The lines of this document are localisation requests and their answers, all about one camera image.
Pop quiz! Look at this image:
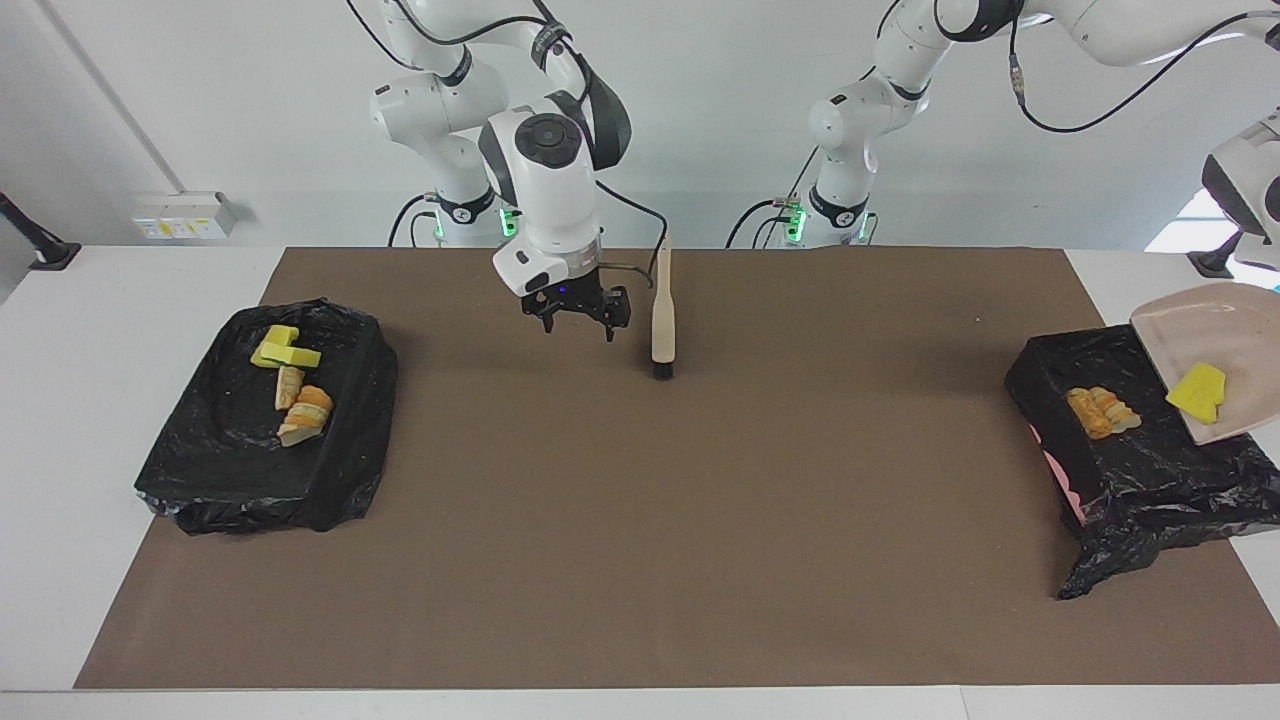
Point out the beige hand brush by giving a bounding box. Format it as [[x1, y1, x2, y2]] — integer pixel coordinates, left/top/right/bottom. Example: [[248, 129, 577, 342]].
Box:
[[650, 236, 677, 382]]

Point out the small yellow sponge piece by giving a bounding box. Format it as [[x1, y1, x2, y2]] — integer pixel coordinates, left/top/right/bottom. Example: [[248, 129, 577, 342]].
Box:
[[250, 325, 301, 370]]

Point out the brown bread bun piece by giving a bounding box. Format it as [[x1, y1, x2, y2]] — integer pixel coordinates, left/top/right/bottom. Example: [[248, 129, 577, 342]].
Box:
[[1066, 387, 1114, 442]]

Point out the pale bread piece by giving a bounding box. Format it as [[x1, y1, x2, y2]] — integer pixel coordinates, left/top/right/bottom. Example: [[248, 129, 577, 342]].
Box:
[[1090, 386, 1142, 434]]

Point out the wedge yellow sponge piece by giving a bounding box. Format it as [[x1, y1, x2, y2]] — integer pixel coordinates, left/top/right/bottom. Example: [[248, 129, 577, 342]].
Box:
[[1165, 362, 1228, 425]]

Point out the beige plastic dustpan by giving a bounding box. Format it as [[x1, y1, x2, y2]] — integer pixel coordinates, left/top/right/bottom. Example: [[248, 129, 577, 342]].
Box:
[[1129, 282, 1280, 447]]

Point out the flat black bag-lined bin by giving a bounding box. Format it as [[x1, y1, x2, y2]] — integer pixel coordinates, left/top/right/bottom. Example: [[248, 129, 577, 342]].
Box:
[[134, 297, 399, 536]]

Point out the pink bin with black bag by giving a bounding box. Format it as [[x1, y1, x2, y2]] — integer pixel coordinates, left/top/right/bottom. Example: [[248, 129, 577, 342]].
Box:
[[1004, 321, 1280, 601]]

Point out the brown table mat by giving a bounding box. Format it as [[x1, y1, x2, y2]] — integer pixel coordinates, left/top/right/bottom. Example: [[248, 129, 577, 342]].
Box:
[[73, 247, 1280, 691]]

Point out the black stand leg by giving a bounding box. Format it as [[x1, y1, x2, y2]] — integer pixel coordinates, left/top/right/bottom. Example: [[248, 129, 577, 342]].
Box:
[[1187, 215, 1249, 280], [0, 190, 82, 272]]

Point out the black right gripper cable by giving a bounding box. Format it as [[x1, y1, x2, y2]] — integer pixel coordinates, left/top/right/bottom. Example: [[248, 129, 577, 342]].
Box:
[[345, 0, 669, 291]]

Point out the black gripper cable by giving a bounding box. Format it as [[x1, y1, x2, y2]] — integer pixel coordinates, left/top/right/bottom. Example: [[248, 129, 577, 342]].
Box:
[[1008, 10, 1280, 136], [345, 0, 669, 291]]

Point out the black left arm base cable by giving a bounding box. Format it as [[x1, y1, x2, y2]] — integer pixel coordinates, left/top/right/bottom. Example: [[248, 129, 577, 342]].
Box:
[[725, 150, 823, 249]]

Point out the black arm base cable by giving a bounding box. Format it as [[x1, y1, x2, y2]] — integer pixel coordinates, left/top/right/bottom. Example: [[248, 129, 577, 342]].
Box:
[[388, 193, 441, 248], [725, 150, 823, 249]]

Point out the black right arm base cable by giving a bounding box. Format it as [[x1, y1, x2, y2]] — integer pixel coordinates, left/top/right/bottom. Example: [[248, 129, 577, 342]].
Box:
[[388, 193, 441, 248]]

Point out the white wall outlet box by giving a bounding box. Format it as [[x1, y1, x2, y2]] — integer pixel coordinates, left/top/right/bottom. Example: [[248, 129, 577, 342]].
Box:
[[133, 191, 238, 242]]

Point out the white wall conduit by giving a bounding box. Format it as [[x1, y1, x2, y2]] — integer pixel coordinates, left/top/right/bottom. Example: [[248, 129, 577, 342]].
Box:
[[40, 0, 191, 196]]

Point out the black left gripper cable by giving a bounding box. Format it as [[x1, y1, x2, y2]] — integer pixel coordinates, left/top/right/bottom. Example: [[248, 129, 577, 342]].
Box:
[[1008, 10, 1280, 136]]

